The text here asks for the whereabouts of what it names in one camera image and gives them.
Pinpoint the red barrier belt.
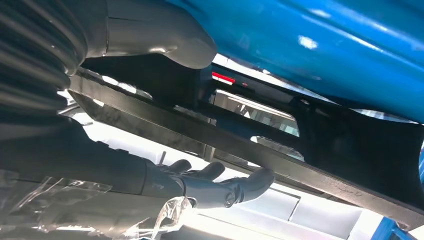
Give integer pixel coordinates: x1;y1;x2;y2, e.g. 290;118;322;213
211;71;237;86

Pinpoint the clear plastic film wrap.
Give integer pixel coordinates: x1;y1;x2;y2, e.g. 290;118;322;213
0;170;196;240

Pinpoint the blue metal shelf rack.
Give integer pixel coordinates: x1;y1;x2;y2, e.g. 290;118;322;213
165;0;424;240

